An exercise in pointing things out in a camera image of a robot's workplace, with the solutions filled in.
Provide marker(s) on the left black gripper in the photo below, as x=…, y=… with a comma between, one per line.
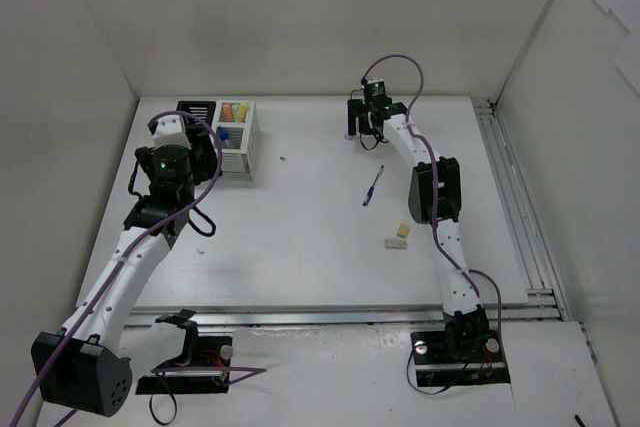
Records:
x=203, y=145

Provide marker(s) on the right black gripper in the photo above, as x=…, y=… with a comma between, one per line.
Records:
x=357, y=110

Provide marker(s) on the orange highlighter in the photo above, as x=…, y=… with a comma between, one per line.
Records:
x=227, y=113

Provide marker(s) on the yellow highlighter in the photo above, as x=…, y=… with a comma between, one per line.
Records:
x=242, y=113

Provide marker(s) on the blue pen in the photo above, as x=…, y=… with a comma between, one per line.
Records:
x=371, y=189

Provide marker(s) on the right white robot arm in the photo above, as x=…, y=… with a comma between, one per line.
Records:
x=434, y=200

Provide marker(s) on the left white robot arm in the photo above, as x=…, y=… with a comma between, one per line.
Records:
x=83, y=365

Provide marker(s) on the white slotted container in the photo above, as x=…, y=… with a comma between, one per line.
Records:
x=240, y=159

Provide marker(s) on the black slotted container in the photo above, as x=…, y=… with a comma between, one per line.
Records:
x=204, y=110

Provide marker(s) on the yellow eraser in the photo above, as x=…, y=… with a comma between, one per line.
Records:
x=403, y=231

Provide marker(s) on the white eraser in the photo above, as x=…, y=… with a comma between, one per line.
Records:
x=396, y=243

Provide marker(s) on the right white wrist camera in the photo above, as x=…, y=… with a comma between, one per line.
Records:
x=374, y=91

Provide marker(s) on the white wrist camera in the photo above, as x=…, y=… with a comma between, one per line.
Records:
x=374, y=91
x=169, y=131

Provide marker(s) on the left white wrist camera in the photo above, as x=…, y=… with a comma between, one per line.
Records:
x=169, y=131

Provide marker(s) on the aluminium rail front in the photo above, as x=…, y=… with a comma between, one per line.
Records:
x=320, y=316

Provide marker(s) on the aluminium rail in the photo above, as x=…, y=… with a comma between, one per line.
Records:
x=531, y=252
x=320, y=316

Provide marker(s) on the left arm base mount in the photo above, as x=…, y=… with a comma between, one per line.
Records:
x=198, y=351

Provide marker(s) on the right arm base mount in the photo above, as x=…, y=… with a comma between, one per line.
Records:
x=434, y=367

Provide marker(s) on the aluminium rail right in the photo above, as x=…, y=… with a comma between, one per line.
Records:
x=531, y=252

